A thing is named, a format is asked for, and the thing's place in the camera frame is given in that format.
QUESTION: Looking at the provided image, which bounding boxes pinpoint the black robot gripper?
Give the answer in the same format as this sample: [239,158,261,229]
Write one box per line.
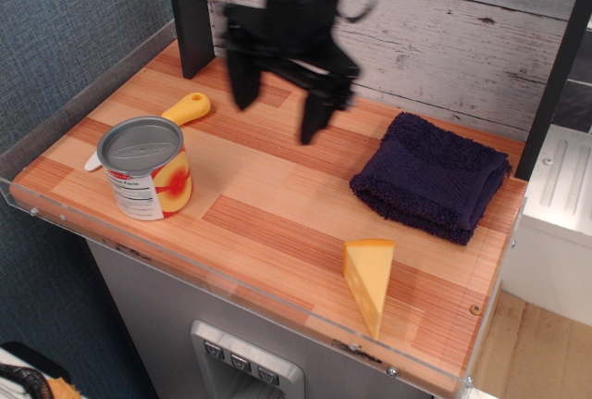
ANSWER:
[224,0,359,144]

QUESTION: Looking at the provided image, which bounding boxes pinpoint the dark purple cloth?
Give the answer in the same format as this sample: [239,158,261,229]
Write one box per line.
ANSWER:
[350,112,511,245]

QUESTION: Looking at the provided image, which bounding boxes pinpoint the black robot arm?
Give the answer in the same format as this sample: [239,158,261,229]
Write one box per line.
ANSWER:
[224,0,360,144]

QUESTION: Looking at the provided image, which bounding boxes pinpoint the tin can with red-yellow label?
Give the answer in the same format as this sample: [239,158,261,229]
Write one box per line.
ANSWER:
[97,116,193,221]

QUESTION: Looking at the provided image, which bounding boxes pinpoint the yellow cheese wedge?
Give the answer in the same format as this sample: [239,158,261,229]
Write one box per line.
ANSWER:
[342,239,395,340]

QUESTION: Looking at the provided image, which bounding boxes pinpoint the grey cabinet with dispenser panel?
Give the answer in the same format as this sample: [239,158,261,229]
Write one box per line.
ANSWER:
[89,242,429,398]

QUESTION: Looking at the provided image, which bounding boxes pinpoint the clear acrylic table guard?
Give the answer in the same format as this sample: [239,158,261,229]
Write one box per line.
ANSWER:
[7,26,526,398]

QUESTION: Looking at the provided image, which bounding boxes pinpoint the white toy sink unit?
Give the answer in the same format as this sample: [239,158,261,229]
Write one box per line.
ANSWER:
[501,125,591,325]

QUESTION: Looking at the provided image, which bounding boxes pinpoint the orange object bottom left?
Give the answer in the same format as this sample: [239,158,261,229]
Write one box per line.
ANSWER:
[47,378,83,399]

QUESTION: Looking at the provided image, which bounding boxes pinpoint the white black device bottom left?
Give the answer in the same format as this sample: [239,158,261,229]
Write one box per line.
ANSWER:
[1,342,71,398]

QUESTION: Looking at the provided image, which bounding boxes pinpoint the dark left frame post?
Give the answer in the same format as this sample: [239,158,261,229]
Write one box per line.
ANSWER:
[171,0,215,79]

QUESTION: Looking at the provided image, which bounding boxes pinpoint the dark frame post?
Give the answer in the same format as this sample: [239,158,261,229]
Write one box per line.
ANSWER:
[514,0,591,181]
[171,0,215,79]

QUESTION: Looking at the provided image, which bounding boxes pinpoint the dark right frame post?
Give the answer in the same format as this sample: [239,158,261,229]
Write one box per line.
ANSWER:
[514,0,591,181]

